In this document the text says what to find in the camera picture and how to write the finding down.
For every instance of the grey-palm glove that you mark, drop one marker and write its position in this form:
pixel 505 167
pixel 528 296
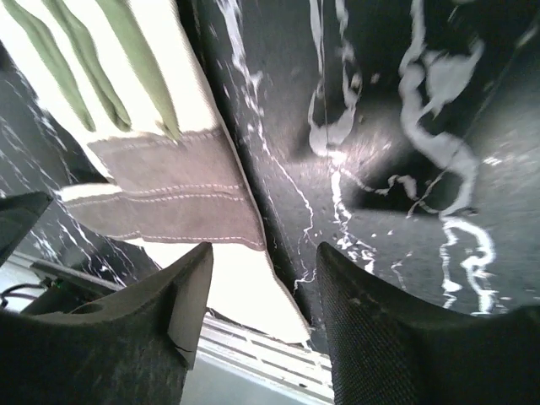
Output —
pixel 122 78

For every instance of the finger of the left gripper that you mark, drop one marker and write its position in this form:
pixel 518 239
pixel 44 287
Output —
pixel 19 214

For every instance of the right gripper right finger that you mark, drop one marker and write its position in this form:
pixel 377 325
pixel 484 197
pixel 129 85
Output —
pixel 387 346

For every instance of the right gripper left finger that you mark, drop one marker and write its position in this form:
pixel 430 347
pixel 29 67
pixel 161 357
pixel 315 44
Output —
pixel 134 346

